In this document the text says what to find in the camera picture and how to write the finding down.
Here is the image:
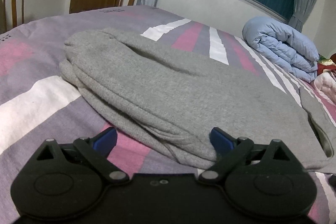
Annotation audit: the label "grey fleece pants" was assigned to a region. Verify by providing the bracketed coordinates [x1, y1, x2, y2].
[60, 28, 335, 173]

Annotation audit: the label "striped pink grey bed sheet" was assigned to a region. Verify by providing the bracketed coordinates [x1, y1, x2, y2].
[1, 6, 335, 223]

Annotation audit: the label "pink folded blanket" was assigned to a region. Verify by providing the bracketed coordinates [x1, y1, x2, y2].
[312, 71, 336, 105]

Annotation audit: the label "folded light blue duvet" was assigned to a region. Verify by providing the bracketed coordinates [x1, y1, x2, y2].
[242, 16, 319, 83]

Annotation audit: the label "red patterned cloth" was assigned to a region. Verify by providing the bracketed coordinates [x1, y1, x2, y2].
[317, 54, 336, 75]

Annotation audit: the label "wooden chair far left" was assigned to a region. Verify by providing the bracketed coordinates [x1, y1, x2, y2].
[1, 0, 25, 32]

